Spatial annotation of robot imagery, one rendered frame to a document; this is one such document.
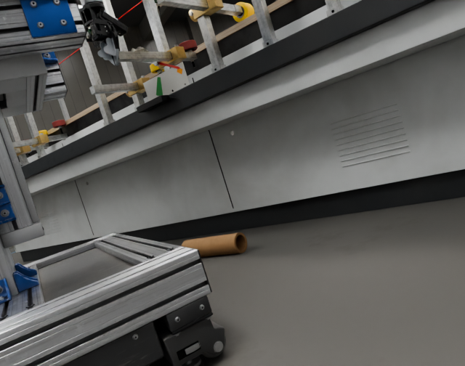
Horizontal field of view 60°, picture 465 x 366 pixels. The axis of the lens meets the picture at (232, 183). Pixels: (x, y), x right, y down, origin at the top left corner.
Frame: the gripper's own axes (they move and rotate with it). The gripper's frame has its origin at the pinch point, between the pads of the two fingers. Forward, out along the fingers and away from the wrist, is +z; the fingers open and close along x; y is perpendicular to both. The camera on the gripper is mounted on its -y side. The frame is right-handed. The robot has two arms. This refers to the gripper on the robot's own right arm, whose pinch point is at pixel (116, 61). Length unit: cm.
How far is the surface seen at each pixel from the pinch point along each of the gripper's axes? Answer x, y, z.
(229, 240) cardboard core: 13, -15, 76
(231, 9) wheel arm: 26, -43, -11
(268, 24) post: 48, -30, 5
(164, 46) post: -2.3, -29.9, -7.1
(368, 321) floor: 82, 31, 83
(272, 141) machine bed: 23, -51, 45
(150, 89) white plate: -16.6, -28.3, 6.7
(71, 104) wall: -546, -339, -126
